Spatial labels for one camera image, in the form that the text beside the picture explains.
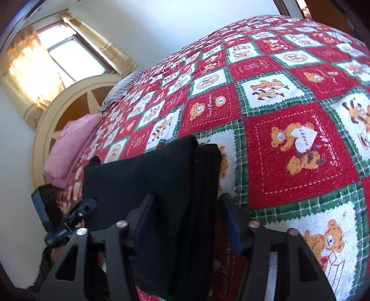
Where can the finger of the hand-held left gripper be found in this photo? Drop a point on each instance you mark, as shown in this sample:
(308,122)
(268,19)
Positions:
(85,208)

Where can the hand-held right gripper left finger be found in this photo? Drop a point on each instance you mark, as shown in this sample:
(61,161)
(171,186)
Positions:
(146,225)

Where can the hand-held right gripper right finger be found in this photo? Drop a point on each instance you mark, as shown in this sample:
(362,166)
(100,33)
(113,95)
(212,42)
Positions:
(232,225)

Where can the black pants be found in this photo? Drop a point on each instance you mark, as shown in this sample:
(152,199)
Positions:
(144,173)

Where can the person's left forearm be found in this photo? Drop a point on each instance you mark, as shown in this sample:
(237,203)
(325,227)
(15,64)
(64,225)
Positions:
(46,269)

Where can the pink folded towel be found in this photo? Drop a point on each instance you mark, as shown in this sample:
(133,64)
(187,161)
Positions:
(69,144)

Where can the red printed patchwork blanket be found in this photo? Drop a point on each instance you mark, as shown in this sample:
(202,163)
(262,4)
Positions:
(289,144)

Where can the cream and brown headboard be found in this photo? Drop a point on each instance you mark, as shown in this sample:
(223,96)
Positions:
(72,95)

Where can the grey fringed cloth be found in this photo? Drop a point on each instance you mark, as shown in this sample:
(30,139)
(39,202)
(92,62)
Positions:
(121,89)

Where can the yellow patterned curtain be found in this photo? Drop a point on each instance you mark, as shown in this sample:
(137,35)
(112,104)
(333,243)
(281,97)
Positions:
(112,49)
(29,72)

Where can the window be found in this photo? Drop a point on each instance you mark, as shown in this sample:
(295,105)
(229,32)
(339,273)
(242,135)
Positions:
(75,58)

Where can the brown wooden furniture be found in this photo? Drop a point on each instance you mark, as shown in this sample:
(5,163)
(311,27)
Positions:
(326,14)

